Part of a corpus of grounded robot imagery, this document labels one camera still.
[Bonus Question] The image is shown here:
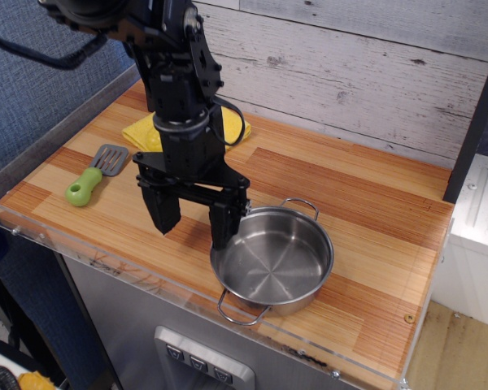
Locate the white side cabinet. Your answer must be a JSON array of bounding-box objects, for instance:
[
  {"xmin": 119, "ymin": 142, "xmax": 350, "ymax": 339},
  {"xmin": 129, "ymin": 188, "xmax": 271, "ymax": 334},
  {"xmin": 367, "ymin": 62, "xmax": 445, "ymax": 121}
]
[{"xmin": 431, "ymin": 154, "xmax": 488, "ymax": 324}]

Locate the black right frame post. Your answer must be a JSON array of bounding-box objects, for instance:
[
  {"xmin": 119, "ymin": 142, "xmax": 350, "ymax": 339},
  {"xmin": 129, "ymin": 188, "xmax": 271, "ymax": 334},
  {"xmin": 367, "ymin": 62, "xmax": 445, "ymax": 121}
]
[{"xmin": 442, "ymin": 76, "xmax": 488, "ymax": 204}]

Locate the yellow object bottom left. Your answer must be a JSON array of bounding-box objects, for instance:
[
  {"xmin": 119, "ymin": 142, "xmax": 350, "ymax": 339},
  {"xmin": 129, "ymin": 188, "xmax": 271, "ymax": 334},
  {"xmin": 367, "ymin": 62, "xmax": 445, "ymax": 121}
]
[{"xmin": 18, "ymin": 371, "xmax": 56, "ymax": 390}]

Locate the black braided cable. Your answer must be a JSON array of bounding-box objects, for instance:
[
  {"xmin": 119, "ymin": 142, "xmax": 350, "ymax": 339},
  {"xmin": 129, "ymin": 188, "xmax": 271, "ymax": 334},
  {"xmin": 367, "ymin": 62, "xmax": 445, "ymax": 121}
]
[{"xmin": 0, "ymin": 24, "xmax": 107, "ymax": 71}]

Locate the yellow folded cloth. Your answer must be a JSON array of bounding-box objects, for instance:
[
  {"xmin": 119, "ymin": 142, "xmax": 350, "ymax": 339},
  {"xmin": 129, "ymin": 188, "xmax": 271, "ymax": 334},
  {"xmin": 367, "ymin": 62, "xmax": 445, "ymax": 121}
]
[{"xmin": 122, "ymin": 107, "xmax": 242, "ymax": 152}]

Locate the green handled grey spatula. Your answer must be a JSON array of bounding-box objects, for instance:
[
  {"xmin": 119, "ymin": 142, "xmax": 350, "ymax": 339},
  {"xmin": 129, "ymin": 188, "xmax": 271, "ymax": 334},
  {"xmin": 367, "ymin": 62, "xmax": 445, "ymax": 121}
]
[{"xmin": 65, "ymin": 144, "xmax": 129, "ymax": 207}]

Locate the stainless steel pot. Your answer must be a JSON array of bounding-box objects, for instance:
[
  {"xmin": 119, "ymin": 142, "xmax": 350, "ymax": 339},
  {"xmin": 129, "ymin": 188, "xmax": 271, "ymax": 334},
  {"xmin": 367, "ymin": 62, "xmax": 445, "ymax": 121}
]
[{"xmin": 211, "ymin": 201, "xmax": 334, "ymax": 327}]

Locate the yellow toy corn cob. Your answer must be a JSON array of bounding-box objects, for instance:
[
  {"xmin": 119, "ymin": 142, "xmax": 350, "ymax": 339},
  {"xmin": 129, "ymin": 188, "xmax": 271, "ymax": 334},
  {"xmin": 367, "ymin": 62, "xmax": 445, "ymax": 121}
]
[{"xmin": 146, "ymin": 128, "xmax": 162, "ymax": 152}]

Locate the silver dispenser button panel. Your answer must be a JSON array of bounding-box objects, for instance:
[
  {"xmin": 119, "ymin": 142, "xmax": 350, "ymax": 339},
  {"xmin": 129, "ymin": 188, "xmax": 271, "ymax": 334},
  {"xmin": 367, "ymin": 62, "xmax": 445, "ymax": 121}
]
[{"xmin": 154, "ymin": 326, "xmax": 256, "ymax": 389}]

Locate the clear acrylic table guard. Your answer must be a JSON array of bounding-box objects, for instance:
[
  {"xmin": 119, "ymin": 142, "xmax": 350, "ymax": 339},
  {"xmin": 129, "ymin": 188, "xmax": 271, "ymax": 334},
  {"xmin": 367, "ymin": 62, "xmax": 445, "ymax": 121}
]
[{"xmin": 0, "ymin": 68, "xmax": 453, "ymax": 389}]

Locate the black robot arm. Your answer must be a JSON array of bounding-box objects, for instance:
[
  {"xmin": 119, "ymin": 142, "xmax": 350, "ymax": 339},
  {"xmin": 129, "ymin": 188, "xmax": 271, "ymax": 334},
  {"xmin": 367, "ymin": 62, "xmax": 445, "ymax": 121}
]
[{"xmin": 44, "ymin": 1, "xmax": 250, "ymax": 249}]

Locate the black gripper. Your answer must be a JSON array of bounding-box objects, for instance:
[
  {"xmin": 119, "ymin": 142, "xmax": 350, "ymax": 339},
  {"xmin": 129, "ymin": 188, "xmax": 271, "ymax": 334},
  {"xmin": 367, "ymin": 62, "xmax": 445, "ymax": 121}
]
[{"xmin": 132, "ymin": 106, "xmax": 250, "ymax": 250}]

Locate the stainless steel cabinet front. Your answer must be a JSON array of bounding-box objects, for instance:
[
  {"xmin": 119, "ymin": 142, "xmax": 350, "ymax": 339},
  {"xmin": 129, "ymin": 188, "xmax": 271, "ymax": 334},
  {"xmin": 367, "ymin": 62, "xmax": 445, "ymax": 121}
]
[{"xmin": 63, "ymin": 253, "xmax": 367, "ymax": 390}]

